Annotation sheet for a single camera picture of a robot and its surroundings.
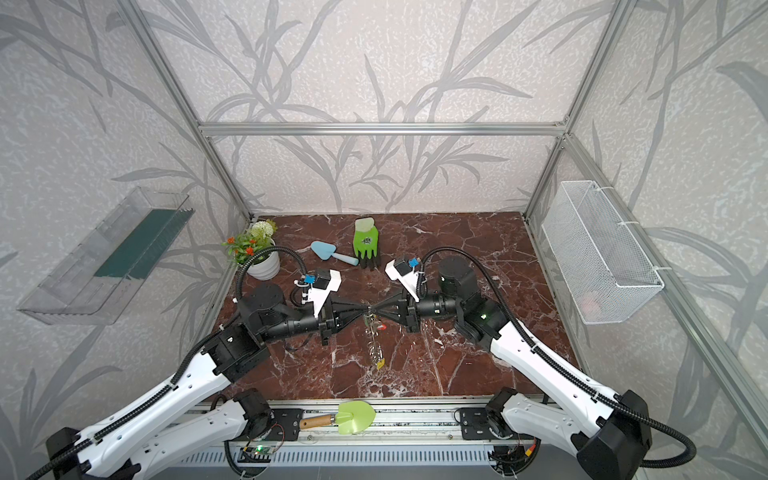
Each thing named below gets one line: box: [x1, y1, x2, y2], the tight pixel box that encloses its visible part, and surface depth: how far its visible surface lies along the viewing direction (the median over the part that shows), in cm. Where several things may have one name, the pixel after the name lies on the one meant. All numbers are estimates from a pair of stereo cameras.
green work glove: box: [353, 217, 380, 270], surface depth 114 cm
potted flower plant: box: [222, 219, 281, 281], surface depth 96 cm
